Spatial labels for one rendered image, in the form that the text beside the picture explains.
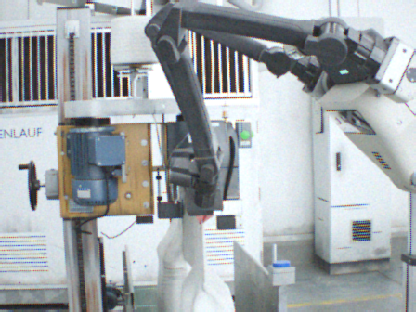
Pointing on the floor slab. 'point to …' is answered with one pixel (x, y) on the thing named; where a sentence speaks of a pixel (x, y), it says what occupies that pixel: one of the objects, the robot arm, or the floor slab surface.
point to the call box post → (281, 298)
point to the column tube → (70, 124)
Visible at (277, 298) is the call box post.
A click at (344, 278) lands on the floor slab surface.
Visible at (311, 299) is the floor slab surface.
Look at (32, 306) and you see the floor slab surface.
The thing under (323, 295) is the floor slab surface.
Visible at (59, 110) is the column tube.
